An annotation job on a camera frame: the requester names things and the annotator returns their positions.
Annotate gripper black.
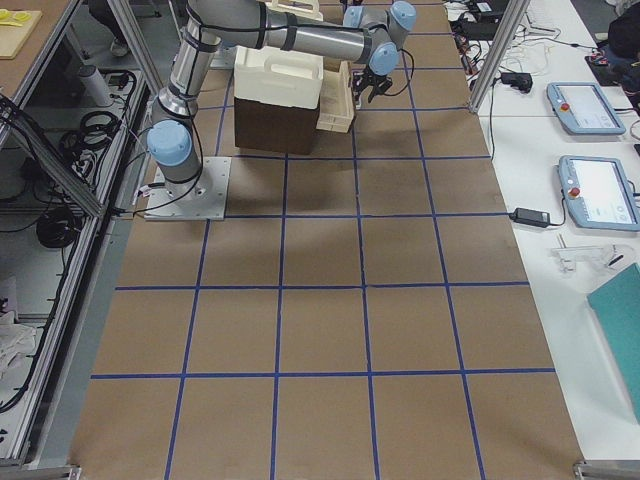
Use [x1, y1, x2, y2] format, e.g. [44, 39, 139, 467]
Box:
[352, 70, 393, 108]

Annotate dark wooden drawer cabinet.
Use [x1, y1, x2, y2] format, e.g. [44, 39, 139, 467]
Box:
[233, 60, 355, 156]

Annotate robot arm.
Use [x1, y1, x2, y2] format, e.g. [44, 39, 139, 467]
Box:
[147, 1, 417, 185]

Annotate cream plastic tray box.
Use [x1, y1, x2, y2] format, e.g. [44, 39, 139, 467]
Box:
[234, 46, 323, 110]

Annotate black power adapter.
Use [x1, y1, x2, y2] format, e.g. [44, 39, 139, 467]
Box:
[509, 207, 551, 228]

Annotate upper teach pendant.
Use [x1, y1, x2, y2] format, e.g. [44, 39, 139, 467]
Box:
[546, 82, 626, 135]

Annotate teach pendant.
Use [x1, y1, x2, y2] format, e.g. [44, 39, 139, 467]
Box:
[557, 155, 639, 232]
[546, 82, 626, 135]

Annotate lower teach pendant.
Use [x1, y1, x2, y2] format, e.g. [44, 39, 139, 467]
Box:
[557, 155, 639, 232]

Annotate clear acrylic stand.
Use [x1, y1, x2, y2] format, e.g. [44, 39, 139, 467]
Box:
[552, 234, 632, 274]

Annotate teal foam block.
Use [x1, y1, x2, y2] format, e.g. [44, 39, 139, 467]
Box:
[587, 263, 639, 410]

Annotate wooden board with yellow parts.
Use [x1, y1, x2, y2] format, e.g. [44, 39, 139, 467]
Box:
[0, 8, 42, 60]

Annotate white crumpled cloth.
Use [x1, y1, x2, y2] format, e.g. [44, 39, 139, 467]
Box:
[0, 277, 36, 386]

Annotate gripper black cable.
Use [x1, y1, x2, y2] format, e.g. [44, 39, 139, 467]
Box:
[384, 48, 416, 97]

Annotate aluminium frame post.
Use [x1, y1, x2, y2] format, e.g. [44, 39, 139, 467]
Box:
[468, 0, 530, 114]

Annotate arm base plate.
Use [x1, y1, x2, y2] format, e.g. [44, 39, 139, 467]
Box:
[143, 156, 232, 221]

